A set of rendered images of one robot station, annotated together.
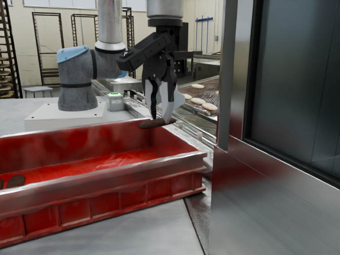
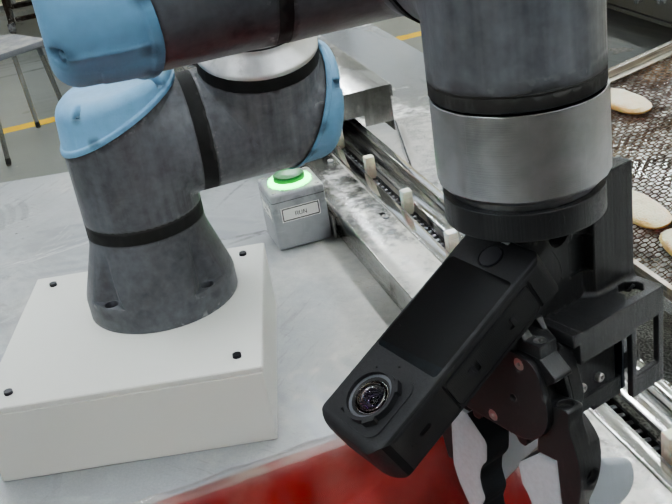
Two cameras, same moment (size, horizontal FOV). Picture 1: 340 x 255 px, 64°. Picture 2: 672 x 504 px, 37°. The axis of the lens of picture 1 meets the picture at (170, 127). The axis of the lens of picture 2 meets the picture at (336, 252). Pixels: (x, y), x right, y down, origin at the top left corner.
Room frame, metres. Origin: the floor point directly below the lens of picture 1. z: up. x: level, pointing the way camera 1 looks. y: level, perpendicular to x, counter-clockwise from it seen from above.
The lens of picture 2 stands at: (0.18, 0.02, 1.37)
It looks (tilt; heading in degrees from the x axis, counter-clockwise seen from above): 26 degrees down; 10
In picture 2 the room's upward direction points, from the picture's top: 9 degrees counter-clockwise
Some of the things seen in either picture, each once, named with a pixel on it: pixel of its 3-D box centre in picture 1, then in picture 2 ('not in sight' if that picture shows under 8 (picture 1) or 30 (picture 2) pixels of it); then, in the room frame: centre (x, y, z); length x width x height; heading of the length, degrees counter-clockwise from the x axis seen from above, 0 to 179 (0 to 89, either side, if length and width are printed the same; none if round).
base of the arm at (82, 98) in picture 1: (77, 94); (153, 252); (1.06, 0.36, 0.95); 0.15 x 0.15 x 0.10
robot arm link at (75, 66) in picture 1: (76, 64); (132, 141); (1.06, 0.36, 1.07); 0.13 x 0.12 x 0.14; 114
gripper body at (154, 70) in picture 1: (167, 50); (542, 294); (0.60, 0.00, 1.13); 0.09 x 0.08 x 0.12; 132
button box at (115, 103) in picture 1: (115, 105); (298, 219); (1.34, 0.27, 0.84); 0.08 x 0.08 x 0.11; 24
